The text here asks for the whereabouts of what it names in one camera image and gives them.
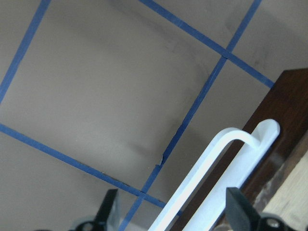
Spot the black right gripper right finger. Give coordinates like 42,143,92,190
225,187,308,231

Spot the dark wooden drawer box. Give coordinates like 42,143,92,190
170,68,308,231

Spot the white drawer handle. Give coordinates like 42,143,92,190
146,119,281,231

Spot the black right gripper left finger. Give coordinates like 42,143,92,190
72,189,118,231

